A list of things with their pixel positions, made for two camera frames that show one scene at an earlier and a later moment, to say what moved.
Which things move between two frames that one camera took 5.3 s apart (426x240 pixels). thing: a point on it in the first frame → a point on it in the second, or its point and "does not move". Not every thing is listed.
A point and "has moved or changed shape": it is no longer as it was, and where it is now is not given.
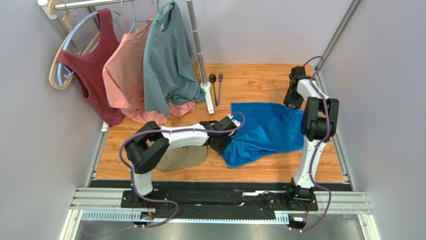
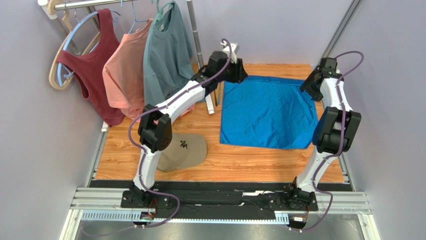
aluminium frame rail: [105, 204] does not move
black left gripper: [221, 150] → [240, 74]
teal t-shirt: [169, 73] does not move
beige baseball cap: [182, 157] does not move
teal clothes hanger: [159, 16] does not move
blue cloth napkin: [265, 130] has moved or changed shape
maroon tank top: [88, 64] does not move
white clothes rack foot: [206, 86] does not move
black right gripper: [292, 99] → [311, 88]
